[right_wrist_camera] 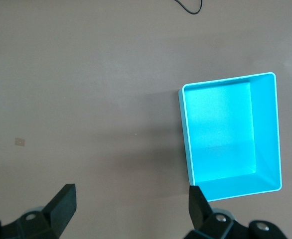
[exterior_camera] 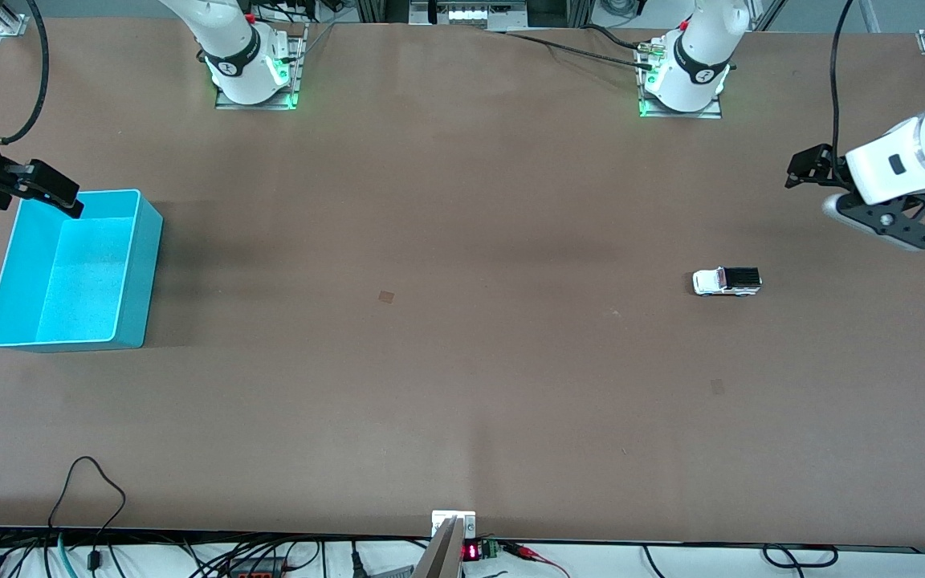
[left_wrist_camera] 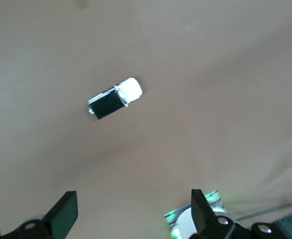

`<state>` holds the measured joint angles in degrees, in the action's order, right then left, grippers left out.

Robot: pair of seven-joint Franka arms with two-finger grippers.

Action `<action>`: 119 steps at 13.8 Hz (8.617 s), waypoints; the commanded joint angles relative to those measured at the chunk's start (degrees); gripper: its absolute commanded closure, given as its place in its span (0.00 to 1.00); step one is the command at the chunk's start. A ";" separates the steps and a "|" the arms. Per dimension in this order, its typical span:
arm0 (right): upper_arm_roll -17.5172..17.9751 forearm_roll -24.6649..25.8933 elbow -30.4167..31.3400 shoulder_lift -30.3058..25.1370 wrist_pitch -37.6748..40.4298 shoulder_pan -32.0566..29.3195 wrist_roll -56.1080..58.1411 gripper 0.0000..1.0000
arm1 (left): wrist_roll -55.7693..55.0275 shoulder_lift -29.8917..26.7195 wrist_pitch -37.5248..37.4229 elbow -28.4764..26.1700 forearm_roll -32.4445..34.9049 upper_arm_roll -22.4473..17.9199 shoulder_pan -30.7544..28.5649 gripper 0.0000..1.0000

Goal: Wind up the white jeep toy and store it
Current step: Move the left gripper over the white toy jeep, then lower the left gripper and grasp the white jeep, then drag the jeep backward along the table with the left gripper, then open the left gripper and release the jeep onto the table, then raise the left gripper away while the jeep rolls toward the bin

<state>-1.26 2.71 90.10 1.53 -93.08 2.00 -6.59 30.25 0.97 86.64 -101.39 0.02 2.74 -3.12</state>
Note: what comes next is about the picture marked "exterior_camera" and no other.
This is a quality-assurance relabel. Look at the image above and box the white jeep toy black roof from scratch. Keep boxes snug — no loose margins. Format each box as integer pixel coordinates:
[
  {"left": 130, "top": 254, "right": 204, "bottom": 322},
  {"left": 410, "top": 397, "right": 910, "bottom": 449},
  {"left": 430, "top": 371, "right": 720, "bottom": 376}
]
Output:
[{"left": 692, "top": 267, "right": 763, "bottom": 298}]

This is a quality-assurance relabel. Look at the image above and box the cyan plastic storage bin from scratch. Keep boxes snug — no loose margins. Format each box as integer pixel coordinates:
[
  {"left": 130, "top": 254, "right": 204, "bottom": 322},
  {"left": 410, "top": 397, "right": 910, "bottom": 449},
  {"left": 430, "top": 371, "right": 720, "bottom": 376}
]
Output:
[{"left": 0, "top": 189, "right": 165, "bottom": 352}]

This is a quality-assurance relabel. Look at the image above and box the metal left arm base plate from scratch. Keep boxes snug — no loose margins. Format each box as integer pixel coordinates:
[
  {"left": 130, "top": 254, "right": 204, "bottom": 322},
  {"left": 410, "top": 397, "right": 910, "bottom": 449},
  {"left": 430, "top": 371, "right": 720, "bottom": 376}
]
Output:
[{"left": 637, "top": 39, "right": 723, "bottom": 120}]

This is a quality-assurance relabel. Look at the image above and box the short black table cable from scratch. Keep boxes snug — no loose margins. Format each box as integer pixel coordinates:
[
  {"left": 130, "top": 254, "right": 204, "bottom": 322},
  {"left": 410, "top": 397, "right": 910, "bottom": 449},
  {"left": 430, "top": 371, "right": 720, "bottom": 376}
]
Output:
[{"left": 581, "top": 24, "right": 650, "bottom": 51}]

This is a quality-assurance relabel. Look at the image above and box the long black table cable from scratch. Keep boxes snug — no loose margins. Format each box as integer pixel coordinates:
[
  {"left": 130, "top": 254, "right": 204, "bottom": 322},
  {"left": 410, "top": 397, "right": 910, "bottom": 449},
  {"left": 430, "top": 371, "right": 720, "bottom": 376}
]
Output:
[{"left": 503, "top": 31, "right": 658, "bottom": 71}]

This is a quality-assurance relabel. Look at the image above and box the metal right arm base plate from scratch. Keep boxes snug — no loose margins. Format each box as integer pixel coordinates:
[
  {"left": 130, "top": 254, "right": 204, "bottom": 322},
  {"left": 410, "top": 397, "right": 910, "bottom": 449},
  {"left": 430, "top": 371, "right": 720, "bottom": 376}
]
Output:
[{"left": 215, "top": 22, "right": 308, "bottom": 111}]

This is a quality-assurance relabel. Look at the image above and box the thin black looped cable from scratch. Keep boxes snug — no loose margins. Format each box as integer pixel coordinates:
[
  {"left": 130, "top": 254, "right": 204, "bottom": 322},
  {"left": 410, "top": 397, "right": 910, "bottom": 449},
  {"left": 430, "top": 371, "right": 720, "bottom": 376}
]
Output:
[{"left": 48, "top": 456, "right": 127, "bottom": 555}]

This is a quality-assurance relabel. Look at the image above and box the aluminium frame with lit panel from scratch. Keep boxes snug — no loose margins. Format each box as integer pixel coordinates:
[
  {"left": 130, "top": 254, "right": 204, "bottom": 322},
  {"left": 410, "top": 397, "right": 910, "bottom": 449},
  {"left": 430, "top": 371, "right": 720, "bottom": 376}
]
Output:
[{"left": 408, "top": 0, "right": 529, "bottom": 31}]

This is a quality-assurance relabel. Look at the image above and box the black coiled cable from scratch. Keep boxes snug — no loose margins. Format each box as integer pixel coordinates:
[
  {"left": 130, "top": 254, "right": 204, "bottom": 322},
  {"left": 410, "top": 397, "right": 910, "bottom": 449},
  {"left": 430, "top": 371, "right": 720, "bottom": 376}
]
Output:
[{"left": 762, "top": 544, "right": 839, "bottom": 568}]

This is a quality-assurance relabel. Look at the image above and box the red clip lead wire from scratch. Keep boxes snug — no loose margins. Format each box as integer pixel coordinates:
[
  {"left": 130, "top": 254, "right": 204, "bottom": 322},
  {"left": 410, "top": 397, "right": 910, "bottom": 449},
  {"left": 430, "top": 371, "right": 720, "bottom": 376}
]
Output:
[{"left": 501, "top": 542, "right": 569, "bottom": 578}]

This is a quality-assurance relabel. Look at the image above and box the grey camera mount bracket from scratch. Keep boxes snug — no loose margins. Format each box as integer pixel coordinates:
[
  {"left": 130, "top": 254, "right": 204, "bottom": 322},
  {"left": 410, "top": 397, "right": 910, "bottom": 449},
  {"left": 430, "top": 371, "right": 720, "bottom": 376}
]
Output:
[{"left": 413, "top": 511, "right": 477, "bottom": 578}]

